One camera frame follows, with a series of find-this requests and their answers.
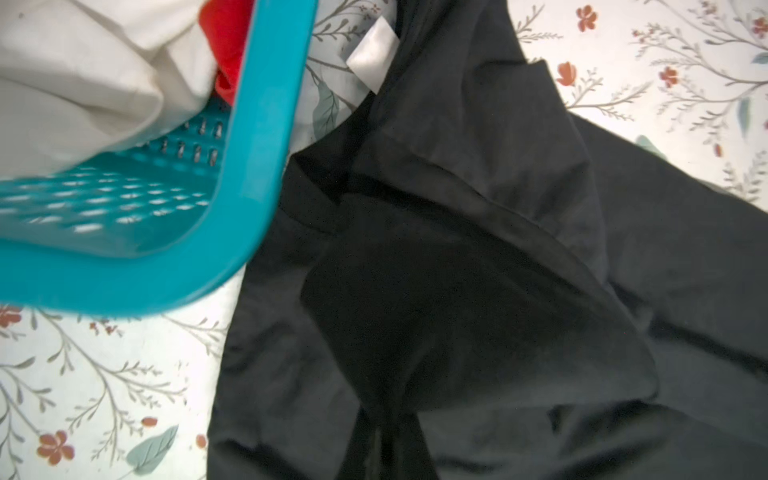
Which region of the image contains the floral patterned table mat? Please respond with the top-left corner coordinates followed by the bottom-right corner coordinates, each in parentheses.
top-left (1, 1), bottom-right (767, 479)

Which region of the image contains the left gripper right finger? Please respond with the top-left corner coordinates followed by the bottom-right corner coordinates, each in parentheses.
top-left (383, 414), bottom-right (439, 480)

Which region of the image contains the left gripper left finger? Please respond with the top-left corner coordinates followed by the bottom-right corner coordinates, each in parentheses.
top-left (336, 409), bottom-right (384, 480)

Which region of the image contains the black t shirt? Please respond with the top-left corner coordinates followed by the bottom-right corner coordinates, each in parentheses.
top-left (207, 1), bottom-right (767, 479)

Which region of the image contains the teal plastic laundry basket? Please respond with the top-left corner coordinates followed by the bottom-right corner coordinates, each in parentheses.
top-left (1, 1), bottom-right (317, 317)

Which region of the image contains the white t shirt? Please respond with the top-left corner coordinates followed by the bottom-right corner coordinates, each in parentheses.
top-left (1, 1), bottom-right (216, 178)

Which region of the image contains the red t shirt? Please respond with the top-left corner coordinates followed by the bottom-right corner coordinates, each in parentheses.
top-left (199, 0), bottom-right (255, 106)

